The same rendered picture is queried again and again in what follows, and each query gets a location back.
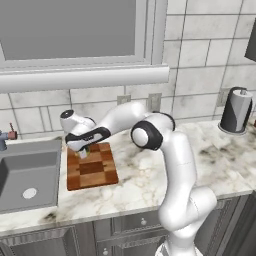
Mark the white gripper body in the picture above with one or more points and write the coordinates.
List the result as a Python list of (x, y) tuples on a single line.
[(80, 153)]

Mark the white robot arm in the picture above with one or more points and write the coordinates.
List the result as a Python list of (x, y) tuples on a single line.
[(176, 166)]

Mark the green yellow sponge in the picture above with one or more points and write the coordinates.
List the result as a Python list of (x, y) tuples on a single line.
[(87, 152)]

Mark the wooden checkered cutting board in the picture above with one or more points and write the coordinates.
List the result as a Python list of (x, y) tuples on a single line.
[(93, 168)]

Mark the grey sink basin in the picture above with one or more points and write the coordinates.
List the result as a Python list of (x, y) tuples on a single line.
[(30, 173)]

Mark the white window sill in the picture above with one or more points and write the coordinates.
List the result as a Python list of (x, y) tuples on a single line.
[(83, 77)]

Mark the grey drawer front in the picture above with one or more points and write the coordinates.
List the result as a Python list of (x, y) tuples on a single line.
[(133, 221)]

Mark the round silver drawer knob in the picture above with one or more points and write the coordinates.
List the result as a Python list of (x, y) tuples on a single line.
[(143, 221)]

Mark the grey cupboard door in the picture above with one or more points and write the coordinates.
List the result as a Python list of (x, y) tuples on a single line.
[(216, 233), (36, 243), (133, 246)]

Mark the round silver cupboard knob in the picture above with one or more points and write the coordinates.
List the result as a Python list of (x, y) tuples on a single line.
[(105, 252)]

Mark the grey framed window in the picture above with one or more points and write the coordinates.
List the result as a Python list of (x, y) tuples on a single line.
[(73, 30)]

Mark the white paper towel roll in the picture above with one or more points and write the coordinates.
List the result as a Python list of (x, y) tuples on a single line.
[(240, 110)]

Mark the grey wall outlet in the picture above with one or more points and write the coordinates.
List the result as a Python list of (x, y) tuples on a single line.
[(123, 99), (154, 101), (222, 97)]

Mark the dark wall cupboard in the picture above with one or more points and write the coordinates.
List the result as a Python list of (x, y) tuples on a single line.
[(251, 46)]

